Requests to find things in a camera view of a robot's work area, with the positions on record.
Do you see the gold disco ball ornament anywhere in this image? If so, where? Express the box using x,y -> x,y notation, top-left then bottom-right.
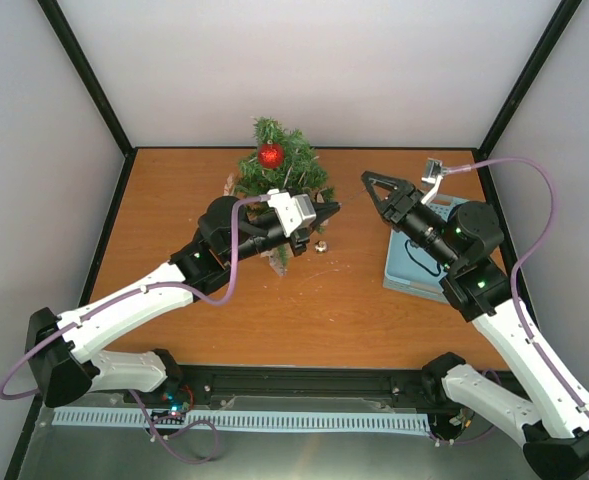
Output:
315,240 -> 328,253

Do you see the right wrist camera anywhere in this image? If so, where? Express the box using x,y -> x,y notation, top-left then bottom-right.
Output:
421,158 -> 446,205

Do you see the left back frame post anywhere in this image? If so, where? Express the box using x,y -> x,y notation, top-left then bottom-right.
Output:
37,0 -> 134,158

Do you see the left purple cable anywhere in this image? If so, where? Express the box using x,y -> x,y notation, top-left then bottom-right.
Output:
0,193 -> 275,401

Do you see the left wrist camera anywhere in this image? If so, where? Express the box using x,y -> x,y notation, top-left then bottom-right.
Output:
266,189 -> 317,238

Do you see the fairy light string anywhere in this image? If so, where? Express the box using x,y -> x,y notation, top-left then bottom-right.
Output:
238,142 -> 325,191

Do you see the right back frame post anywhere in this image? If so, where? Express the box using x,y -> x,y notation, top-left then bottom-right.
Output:
475,0 -> 582,160

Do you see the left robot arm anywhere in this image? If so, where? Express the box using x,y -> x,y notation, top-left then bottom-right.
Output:
25,189 -> 340,408

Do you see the small green christmas tree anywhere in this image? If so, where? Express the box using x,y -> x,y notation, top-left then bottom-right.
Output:
232,116 -> 336,277

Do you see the silver script word ornament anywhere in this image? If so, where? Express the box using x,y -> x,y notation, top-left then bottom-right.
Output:
338,188 -> 366,208

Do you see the frame post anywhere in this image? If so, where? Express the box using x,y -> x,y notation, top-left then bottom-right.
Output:
37,0 -> 134,158
475,0 -> 582,160

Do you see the red bauble ornament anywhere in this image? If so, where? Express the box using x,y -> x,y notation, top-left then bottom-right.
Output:
257,143 -> 285,170

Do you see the light blue plastic basket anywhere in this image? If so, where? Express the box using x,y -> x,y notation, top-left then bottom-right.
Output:
382,195 -> 470,304

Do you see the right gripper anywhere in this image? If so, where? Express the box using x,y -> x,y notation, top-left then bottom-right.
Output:
360,170 -> 459,270

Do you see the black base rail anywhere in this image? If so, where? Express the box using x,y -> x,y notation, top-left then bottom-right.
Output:
88,364 -> 440,414

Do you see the light blue cable duct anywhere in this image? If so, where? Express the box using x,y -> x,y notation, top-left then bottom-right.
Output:
52,407 -> 430,436

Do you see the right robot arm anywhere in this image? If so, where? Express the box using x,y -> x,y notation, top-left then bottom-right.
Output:
361,171 -> 589,479

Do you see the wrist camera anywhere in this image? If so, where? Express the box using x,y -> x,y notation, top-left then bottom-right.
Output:
266,189 -> 317,238
421,158 -> 446,205

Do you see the small circuit board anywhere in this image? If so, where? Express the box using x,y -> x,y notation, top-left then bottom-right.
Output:
151,389 -> 195,425

